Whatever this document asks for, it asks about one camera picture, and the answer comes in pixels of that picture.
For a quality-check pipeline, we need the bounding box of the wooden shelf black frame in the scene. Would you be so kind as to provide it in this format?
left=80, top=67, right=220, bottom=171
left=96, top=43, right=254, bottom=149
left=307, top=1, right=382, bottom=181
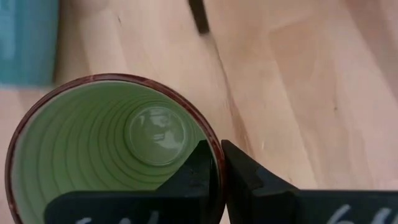
left=188, top=0, right=211, bottom=34

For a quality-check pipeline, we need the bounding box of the green mug white handle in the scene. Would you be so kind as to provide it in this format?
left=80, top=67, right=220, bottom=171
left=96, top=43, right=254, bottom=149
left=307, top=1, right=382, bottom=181
left=4, top=73, right=226, bottom=224

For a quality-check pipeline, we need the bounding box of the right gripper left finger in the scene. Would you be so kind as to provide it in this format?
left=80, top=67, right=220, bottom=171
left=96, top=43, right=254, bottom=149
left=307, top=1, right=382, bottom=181
left=43, top=139, right=215, bottom=224

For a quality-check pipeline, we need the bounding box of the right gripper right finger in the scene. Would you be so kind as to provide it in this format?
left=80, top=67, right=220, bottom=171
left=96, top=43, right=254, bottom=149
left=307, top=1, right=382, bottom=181
left=221, top=139, right=398, bottom=224

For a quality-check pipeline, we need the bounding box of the teal mug white handle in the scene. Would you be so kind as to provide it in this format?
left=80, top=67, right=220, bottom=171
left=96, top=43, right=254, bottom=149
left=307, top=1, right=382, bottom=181
left=0, top=0, right=60, bottom=86

